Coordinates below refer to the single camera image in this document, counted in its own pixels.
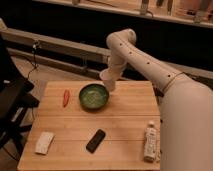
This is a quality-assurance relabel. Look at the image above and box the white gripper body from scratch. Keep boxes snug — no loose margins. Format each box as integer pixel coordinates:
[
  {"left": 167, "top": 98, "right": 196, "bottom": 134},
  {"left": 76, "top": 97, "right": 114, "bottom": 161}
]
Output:
[{"left": 108, "top": 56, "right": 127, "bottom": 81}]

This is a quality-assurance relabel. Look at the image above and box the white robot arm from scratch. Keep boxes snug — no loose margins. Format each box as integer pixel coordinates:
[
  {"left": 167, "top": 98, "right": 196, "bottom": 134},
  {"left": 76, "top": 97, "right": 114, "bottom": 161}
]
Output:
[{"left": 106, "top": 29, "right": 213, "bottom": 171}]

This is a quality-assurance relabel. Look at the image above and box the green ceramic bowl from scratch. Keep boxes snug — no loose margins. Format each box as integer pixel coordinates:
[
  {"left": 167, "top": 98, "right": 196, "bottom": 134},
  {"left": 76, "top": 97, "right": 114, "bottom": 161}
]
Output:
[{"left": 79, "top": 84, "right": 109, "bottom": 110}]

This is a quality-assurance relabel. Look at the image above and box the orange carrot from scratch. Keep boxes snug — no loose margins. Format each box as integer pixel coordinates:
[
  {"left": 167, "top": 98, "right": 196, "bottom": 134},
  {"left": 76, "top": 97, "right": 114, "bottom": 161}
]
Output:
[{"left": 63, "top": 90, "right": 70, "bottom": 107}]

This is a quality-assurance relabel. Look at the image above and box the wooden table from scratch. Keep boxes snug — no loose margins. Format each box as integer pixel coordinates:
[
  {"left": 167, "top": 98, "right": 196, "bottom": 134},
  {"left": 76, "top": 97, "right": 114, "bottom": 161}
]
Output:
[{"left": 18, "top": 81, "right": 160, "bottom": 171}]

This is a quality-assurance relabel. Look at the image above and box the black remote control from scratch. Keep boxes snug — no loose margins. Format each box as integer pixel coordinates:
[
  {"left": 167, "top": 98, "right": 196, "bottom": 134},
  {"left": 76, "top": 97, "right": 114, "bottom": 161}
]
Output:
[{"left": 86, "top": 129, "right": 106, "bottom": 153}]

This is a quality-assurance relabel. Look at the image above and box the white plastic bottle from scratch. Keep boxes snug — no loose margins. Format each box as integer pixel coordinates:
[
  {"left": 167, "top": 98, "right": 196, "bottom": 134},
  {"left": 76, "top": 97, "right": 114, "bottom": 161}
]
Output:
[{"left": 144, "top": 121, "right": 157, "bottom": 162}]

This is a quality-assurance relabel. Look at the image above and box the black chair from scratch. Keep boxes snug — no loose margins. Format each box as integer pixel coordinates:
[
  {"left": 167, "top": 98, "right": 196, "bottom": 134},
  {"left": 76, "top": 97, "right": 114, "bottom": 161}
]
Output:
[{"left": 0, "top": 35, "right": 39, "bottom": 155}]

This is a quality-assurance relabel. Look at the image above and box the black hanging cable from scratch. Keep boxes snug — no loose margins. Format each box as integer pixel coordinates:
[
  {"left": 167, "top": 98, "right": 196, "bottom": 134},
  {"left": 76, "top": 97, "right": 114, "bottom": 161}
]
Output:
[{"left": 25, "top": 40, "right": 40, "bottom": 81}]

